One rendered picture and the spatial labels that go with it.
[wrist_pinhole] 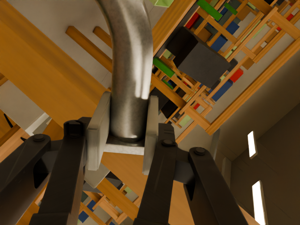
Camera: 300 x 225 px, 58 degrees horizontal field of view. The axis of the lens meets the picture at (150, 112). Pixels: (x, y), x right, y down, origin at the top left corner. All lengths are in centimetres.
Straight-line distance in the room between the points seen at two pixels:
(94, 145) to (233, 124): 1049
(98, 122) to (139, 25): 7
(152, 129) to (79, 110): 37
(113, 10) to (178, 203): 41
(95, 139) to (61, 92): 38
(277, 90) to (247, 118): 140
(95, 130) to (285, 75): 1018
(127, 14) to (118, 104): 6
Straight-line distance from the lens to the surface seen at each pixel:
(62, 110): 55
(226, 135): 1081
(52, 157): 16
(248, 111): 1049
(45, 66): 55
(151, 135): 16
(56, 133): 69
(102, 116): 18
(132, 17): 19
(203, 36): 709
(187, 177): 16
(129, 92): 20
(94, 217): 585
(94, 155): 17
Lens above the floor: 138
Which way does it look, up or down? 2 degrees down
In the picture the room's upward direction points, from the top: 131 degrees clockwise
